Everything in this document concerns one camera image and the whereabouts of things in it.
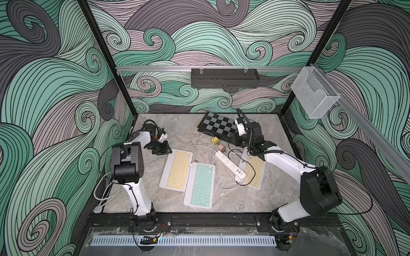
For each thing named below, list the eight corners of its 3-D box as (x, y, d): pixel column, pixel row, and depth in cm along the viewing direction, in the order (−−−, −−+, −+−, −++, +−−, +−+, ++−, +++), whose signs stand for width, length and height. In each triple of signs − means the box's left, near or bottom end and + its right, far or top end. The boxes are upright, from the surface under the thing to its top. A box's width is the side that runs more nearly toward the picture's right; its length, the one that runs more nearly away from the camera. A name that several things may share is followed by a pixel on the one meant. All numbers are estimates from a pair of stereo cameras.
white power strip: (238, 184, 88) (240, 181, 85) (212, 157, 99) (212, 154, 96) (245, 177, 90) (247, 174, 87) (219, 151, 101) (219, 149, 98)
